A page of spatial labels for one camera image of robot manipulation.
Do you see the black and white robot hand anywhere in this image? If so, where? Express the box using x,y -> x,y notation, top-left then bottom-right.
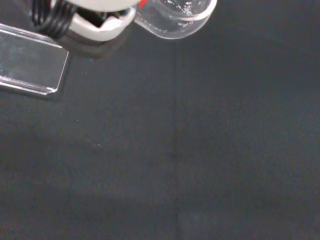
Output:
23,0 -> 141,43

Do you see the clear acrylic funnel stand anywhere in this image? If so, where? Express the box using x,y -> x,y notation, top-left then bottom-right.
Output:
0,23 -> 70,97

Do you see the black table cloth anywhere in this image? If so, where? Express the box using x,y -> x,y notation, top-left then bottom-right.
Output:
0,0 -> 320,240

